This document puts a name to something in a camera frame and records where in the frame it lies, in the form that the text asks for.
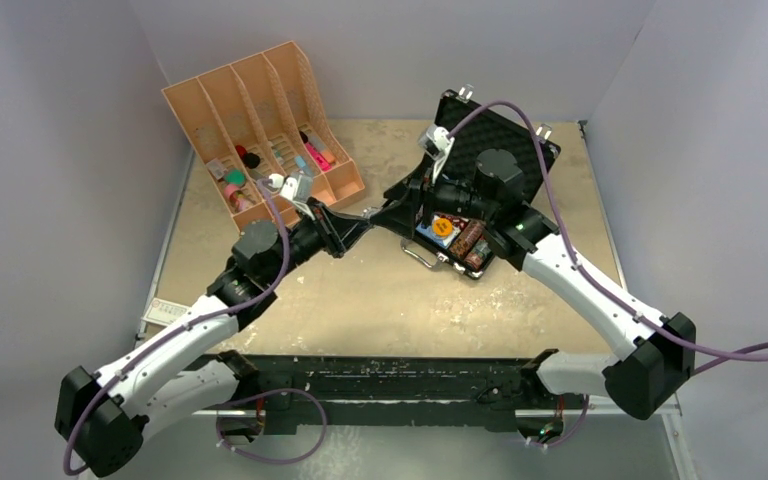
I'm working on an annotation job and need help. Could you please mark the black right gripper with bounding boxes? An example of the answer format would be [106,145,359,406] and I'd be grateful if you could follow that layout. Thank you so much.
[373,152,497,239]

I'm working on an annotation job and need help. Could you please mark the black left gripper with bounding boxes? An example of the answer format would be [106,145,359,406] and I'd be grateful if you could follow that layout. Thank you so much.
[264,197,372,285]

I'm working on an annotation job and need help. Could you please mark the black poker chip case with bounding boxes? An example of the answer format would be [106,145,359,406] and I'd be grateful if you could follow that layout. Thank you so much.
[396,86,561,279]

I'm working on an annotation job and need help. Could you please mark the yellow big blind button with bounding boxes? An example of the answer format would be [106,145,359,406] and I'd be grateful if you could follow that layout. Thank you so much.
[431,218,454,239]

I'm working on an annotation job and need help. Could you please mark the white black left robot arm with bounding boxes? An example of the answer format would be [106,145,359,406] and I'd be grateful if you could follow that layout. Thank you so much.
[54,198,372,478]

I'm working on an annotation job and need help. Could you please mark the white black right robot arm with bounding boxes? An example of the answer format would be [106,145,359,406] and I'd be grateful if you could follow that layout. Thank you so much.
[369,149,696,420]

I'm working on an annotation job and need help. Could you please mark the blue playing card deck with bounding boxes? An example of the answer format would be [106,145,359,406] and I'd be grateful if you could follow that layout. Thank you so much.
[417,217,461,249]

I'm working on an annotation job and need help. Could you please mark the red dice row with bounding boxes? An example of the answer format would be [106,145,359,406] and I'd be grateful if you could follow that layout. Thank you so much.
[434,212,470,229]

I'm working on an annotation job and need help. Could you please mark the black orange chip row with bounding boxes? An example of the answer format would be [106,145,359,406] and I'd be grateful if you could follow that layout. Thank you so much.
[449,220,484,259]

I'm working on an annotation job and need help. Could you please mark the pink highlighter marker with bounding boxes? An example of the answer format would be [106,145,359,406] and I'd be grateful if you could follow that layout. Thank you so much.
[299,130,336,172]

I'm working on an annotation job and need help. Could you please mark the red green chip row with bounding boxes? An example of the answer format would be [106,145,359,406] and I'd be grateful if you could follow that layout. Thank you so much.
[464,238,492,271]

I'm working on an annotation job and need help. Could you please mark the black red round object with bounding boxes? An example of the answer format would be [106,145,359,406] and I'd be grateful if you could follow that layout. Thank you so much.
[235,145,261,170]

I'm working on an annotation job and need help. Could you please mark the green round tape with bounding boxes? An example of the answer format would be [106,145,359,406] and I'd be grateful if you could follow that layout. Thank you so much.
[224,169,247,186]

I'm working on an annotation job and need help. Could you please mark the peach desk organizer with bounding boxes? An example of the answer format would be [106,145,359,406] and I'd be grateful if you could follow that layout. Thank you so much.
[163,41,366,228]

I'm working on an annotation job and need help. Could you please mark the small white red box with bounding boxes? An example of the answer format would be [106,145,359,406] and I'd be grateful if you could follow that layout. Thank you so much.
[141,297,190,327]

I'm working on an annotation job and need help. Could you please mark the chrome case handle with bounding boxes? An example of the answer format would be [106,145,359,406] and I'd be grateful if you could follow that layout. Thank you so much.
[399,239,450,271]

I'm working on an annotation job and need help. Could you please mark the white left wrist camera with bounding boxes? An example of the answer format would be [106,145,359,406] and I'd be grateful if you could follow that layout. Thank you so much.
[265,171,314,218]

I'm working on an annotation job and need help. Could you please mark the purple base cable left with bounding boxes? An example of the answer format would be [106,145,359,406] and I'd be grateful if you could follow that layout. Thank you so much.
[215,387,329,465]

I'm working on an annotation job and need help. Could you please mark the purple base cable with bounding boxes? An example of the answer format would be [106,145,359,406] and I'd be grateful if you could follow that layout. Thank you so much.
[215,387,329,465]
[523,395,591,450]

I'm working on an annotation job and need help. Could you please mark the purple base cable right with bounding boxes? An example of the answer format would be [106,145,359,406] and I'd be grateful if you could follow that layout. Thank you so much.
[523,395,591,450]

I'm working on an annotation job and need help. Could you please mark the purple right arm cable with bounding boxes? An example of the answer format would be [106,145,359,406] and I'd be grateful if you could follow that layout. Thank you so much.
[446,100,768,376]

